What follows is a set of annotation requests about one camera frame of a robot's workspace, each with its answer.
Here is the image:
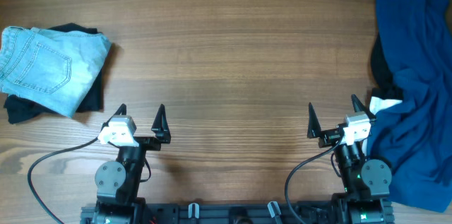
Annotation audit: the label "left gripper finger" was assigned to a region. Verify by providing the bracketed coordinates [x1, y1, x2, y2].
[151, 104, 171, 143]
[101, 104, 126, 129]

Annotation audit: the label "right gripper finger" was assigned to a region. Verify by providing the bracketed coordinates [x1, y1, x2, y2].
[351, 94, 376, 122]
[307, 103, 321, 138]

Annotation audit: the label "blue polo shirt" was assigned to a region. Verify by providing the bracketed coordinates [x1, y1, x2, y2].
[367, 0, 451, 212]

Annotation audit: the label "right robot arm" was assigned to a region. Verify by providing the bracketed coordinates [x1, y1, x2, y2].
[307, 95, 395, 224]

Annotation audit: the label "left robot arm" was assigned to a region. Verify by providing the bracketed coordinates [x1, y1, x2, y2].
[89, 104, 171, 224]

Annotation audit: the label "white crumpled shirt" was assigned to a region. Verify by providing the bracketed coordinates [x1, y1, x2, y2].
[369, 96, 402, 114]

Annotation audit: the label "black garment right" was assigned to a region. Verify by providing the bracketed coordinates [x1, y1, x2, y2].
[370, 35, 403, 100]

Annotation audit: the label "light blue folded jeans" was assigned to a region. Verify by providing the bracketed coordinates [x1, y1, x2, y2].
[1, 26, 112, 117]

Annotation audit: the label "black folded garment left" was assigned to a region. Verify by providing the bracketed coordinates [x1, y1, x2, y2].
[4, 23, 103, 124]

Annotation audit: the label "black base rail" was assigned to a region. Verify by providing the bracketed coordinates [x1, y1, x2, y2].
[80, 200, 395, 224]

